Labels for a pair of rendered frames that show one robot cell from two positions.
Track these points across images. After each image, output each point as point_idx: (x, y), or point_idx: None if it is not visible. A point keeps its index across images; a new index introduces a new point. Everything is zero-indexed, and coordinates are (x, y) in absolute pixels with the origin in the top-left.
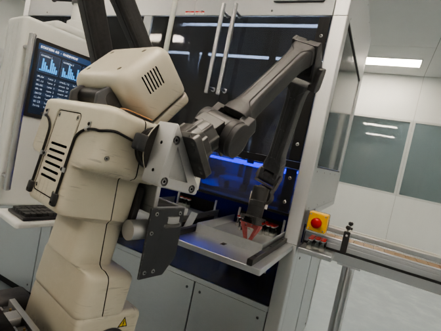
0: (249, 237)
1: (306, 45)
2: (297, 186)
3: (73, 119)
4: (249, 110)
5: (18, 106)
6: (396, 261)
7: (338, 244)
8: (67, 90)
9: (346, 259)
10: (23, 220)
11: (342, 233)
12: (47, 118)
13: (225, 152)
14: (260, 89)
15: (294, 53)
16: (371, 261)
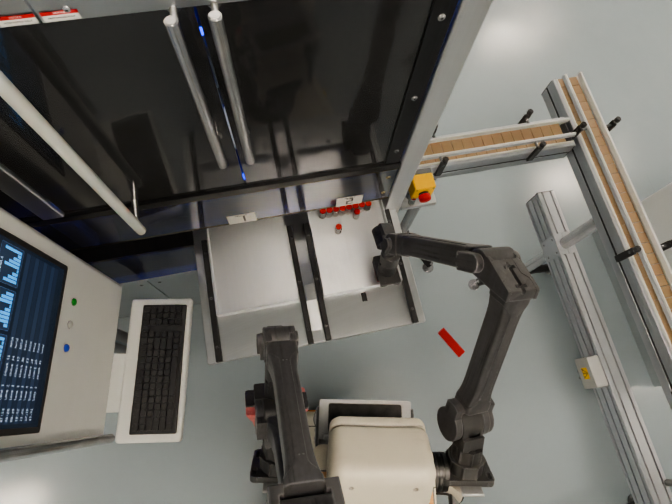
0: (360, 244)
1: (523, 301)
2: (399, 179)
3: None
4: (490, 404)
5: (53, 452)
6: (489, 161)
7: (433, 170)
8: (16, 356)
9: (440, 175)
10: (176, 432)
11: (435, 158)
12: None
13: None
14: (492, 383)
15: (512, 322)
16: (465, 168)
